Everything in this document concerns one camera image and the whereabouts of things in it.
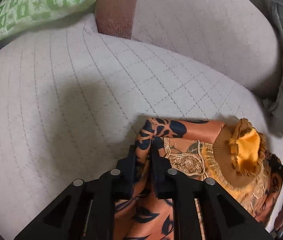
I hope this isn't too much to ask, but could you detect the orange black floral blouse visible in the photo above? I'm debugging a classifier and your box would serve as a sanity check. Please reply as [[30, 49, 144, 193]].
[[113, 118, 283, 239]]

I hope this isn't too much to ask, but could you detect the pink quilted mattress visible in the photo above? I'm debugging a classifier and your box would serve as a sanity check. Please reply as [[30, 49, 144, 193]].
[[0, 14, 283, 239]]

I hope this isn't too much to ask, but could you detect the pink bolster cushion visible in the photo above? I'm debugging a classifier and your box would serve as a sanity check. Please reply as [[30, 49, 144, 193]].
[[96, 0, 281, 98]]

